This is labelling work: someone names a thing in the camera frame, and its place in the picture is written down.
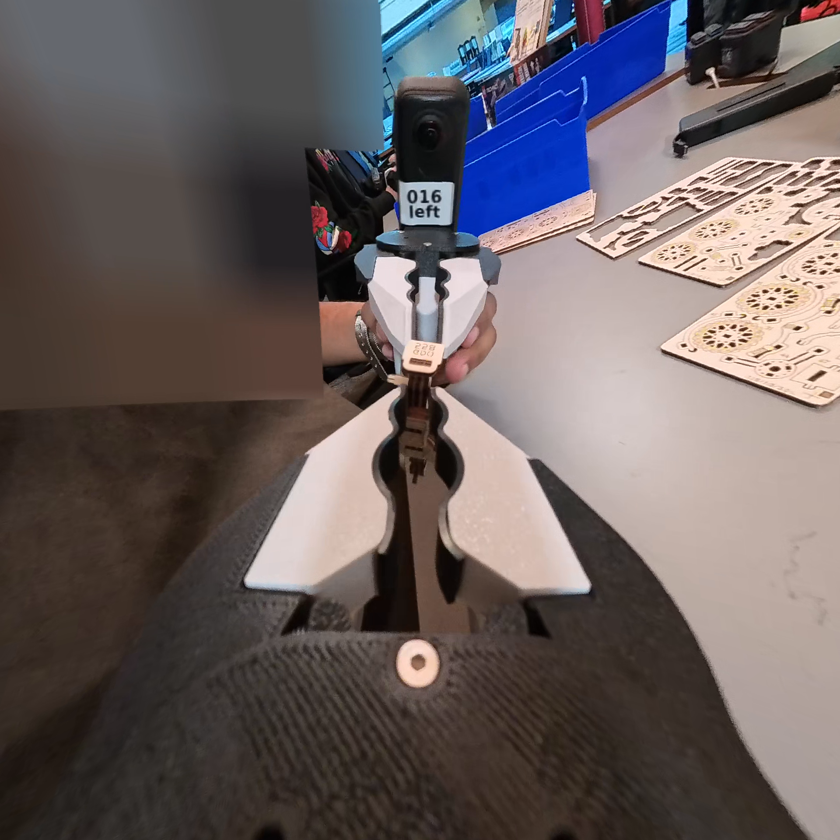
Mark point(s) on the small wooden model assembly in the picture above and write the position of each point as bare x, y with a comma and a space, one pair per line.
425, 358

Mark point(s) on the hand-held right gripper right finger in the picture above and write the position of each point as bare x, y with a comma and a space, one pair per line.
518, 525

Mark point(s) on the mostly emptied wooden puzzle sheet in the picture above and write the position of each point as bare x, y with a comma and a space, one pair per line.
656, 210

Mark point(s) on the silver mesh wristwatch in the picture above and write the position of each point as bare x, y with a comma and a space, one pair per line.
374, 348

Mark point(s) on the wooden puzzle sheet with gears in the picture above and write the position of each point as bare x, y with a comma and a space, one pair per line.
722, 253

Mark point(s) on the dark red object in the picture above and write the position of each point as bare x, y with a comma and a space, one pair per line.
590, 19

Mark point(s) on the person's left forearm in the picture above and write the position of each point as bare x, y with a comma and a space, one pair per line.
338, 331

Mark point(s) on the person's brown clothing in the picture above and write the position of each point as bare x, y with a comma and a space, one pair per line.
131, 492

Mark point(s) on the stack of wooden puzzle sheets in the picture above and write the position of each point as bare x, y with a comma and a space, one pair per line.
544, 226

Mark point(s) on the wooden display board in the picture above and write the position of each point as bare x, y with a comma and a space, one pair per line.
531, 23

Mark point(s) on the person's left hand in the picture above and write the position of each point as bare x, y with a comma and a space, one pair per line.
472, 348

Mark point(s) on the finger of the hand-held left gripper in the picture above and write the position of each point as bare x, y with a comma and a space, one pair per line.
467, 298
390, 302

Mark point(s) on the long black bar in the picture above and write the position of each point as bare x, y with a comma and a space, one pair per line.
754, 108

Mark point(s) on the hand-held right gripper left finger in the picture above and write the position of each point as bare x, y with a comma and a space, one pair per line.
315, 525

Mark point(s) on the black device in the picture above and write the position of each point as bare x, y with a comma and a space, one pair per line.
699, 49
751, 46

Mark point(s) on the large wooden puzzle sheet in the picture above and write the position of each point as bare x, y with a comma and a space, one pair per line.
774, 328

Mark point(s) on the blue plastic bin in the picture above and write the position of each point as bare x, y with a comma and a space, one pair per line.
623, 59
531, 164

